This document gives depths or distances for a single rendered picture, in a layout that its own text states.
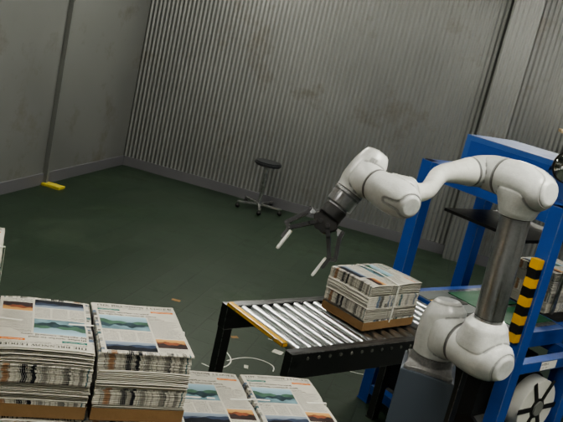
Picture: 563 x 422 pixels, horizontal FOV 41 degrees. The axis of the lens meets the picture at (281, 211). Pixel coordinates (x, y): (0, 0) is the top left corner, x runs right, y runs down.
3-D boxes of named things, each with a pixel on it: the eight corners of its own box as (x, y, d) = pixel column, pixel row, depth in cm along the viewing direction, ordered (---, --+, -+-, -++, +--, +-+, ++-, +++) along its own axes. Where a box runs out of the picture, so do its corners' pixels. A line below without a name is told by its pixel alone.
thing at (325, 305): (361, 331, 359) (363, 322, 358) (320, 306, 380) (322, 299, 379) (383, 328, 370) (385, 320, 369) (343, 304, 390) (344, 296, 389)
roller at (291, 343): (296, 359, 326) (298, 349, 325) (235, 314, 361) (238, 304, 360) (304, 358, 329) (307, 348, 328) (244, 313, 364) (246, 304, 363)
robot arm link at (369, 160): (329, 177, 234) (354, 192, 224) (360, 136, 234) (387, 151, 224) (348, 193, 241) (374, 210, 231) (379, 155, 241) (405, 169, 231)
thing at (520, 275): (544, 314, 457) (557, 274, 452) (504, 294, 480) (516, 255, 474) (577, 311, 481) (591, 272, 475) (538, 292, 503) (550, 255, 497)
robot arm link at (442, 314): (433, 342, 295) (448, 290, 290) (467, 364, 281) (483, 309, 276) (403, 344, 286) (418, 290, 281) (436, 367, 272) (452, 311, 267)
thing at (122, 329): (193, 359, 233) (194, 356, 233) (100, 353, 223) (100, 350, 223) (173, 311, 267) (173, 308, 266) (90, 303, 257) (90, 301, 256)
